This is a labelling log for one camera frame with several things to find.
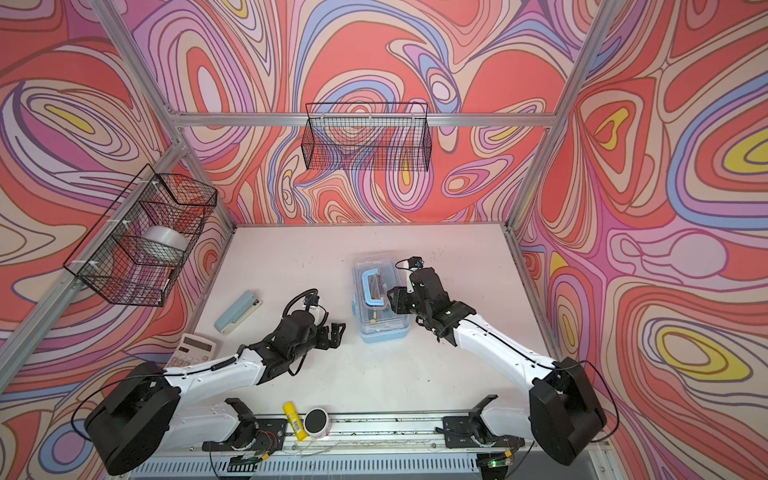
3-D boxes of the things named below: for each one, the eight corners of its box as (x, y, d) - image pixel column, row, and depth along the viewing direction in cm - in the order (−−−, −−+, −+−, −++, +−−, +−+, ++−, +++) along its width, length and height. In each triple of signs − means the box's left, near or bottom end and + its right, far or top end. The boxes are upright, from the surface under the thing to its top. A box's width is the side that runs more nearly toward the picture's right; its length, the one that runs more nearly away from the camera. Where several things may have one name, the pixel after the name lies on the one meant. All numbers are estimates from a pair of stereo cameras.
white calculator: (173, 367, 86) (167, 363, 83) (187, 338, 91) (181, 333, 89) (209, 367, 86) (204, 363, 83) (220, 338, 91) (215, 333, 89)
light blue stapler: (217, 330, 93) (210, 323, 89) (251, 296, 101) (246, 288, 97) (229, 338, 92) (222, 331, 88) (263, 304, 100) (258, 296, 96)
